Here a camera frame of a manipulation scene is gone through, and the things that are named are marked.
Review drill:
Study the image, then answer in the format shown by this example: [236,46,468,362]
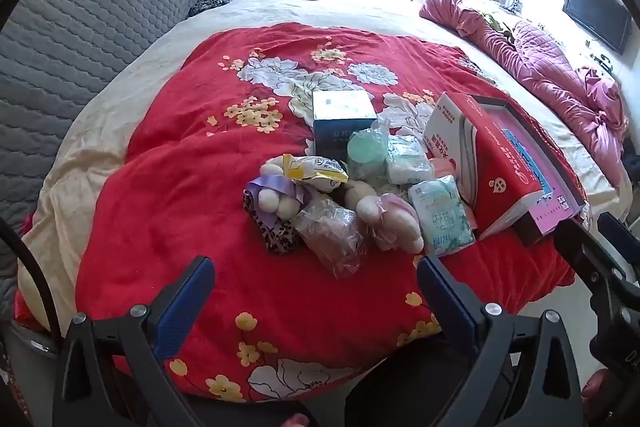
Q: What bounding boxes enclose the purple dress teddy bear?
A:
[243,157,313,255]

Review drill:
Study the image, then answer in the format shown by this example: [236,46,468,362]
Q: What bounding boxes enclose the red floral blanket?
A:
[15,23,591,403]

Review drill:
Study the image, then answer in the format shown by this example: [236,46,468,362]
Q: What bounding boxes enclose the red white box lid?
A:
[422,92,546,240]

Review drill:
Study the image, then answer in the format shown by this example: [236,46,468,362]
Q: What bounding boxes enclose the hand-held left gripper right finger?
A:
[416,256,586,427]

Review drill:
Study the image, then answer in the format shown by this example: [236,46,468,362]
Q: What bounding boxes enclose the grey quilted headboard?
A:
[0,0,211,318]

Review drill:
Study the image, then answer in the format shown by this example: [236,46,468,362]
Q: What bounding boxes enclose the green garment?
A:
[480,12,511,38]

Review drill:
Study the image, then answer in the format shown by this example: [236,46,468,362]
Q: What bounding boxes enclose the white tissue pack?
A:
[385,136,433,185]

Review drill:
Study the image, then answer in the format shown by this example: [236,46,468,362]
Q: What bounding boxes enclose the black flat television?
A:
[562,0,633,55]

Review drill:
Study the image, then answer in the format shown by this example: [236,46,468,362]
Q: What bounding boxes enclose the black cable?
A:
[0,217,53,333]

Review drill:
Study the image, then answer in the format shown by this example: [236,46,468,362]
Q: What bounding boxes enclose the person's right hand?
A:
[582,369,611,400]

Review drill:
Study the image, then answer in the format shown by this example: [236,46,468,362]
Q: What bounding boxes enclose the dark floral pillow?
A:
[187,0,235,18]

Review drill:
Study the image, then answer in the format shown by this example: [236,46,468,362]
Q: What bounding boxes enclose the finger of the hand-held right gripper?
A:
[597,212,640,253]
[554,219,631,308]

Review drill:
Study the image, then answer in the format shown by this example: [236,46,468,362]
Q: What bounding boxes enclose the bed with beige sheet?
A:
[17,0,636,338]

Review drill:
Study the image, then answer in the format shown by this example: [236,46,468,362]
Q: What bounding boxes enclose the pink blue book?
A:
[492,112,573,212]

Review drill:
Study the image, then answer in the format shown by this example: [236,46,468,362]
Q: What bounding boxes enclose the pink dress teddy bear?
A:
[345,181,425,254]

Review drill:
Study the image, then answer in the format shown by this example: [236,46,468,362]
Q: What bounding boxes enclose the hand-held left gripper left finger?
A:
[52,256,216,427]

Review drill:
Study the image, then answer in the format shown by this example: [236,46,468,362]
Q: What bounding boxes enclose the dark shallow box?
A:
[467,96,586,248]

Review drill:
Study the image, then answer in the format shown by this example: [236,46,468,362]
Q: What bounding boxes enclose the small pink packet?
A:
[430,157,458,180]

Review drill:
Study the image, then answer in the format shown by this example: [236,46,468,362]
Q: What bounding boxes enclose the pink quilt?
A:
[419,0,632,188]

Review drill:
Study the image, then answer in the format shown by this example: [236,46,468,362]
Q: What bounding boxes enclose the green sponge in plastic bag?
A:
[346,119,396,182]

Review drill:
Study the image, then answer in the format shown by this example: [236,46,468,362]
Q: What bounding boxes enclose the yellow white packet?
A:
[282,154,349,192]

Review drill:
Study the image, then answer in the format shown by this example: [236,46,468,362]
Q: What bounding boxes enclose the green printed tissue pack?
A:
[407,176,476,258]

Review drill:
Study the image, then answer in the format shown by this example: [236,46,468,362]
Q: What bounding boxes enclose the blue cardboard box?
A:
[312,91,378,160]

